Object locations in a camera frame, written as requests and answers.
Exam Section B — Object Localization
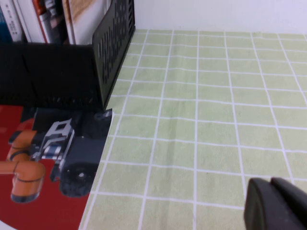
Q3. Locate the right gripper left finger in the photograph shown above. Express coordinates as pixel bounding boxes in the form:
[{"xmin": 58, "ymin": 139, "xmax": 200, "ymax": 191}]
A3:
[{"xmin": 244, "ymin": 178, "xmax": 304, "ymax": 230}]

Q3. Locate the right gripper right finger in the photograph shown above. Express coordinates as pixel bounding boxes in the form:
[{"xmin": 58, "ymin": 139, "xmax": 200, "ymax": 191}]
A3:
[{"xmin": 271, "ymin": 176, "xmax": 307, "ymax": 230}]

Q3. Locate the white brochure sandy road cover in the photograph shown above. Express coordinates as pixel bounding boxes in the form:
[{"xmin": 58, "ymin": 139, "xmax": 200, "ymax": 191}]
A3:
[{"xmin": 62, "ymin": 0, "xmax": 113, "ymax": 45}]

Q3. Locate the black mesh book holder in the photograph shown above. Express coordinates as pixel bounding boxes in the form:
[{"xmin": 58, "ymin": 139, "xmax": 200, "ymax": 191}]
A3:
[{"xmin": 0, "ymin": 0, "xmax": 136, "ymax": 111}]

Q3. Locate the dark teal book white spine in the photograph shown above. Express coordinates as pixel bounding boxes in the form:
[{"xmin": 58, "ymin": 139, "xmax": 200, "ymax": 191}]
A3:
[{"xmin": 0, "ymin": 0, "xmax": 26, "ymax": 44}]

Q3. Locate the green checkered tablecloth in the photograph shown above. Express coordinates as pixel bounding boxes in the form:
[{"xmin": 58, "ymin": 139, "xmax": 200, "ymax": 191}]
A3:
[{"xmin": 79, "ymin": 28, "xmax": 307, "ymax": 230}]

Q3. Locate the dark brown cover magazine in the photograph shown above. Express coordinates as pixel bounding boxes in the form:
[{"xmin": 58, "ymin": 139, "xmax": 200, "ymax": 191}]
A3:
[{"xmin": 47, "ymin": 0, "xmax": 71, "ymax": 45}]

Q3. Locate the white magazine red edge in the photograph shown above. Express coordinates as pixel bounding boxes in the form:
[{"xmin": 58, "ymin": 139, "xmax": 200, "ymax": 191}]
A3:
[{"xmin": 33, "ymin": 0, "xmax": 56, "ymax": 44}]

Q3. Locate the plain white magazine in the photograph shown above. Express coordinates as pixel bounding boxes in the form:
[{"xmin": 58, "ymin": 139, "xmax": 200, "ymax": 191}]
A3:
[{"xmin": 16, "ymin": 0, "xmax": 47, "ymax": 44}]

